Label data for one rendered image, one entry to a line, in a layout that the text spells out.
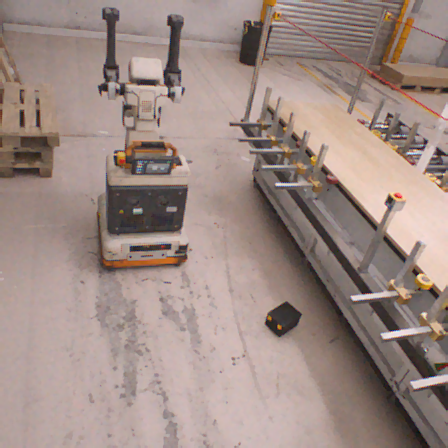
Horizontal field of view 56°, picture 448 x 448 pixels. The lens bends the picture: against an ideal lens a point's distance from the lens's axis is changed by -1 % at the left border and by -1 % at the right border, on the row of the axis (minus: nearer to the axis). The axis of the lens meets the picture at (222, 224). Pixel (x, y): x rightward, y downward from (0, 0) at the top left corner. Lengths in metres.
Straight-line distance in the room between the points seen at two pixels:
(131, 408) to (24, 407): 0.55
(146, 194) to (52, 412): 1.41
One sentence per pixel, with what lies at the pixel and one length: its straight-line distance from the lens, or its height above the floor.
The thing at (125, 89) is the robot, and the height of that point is 1.21.
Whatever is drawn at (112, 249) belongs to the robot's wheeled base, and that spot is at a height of 0.23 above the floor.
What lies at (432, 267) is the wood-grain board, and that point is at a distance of 2.55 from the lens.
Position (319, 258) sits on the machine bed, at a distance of 3.45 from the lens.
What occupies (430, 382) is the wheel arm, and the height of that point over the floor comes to 0.86.
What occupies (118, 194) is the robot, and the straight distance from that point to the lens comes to 2.90.
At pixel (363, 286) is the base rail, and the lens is 2.57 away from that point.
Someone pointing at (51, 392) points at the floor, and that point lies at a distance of 2.66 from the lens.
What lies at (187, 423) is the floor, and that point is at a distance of 2.55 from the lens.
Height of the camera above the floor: 2.23
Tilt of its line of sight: 36 degrees down
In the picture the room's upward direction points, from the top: 12 degrees clockwise
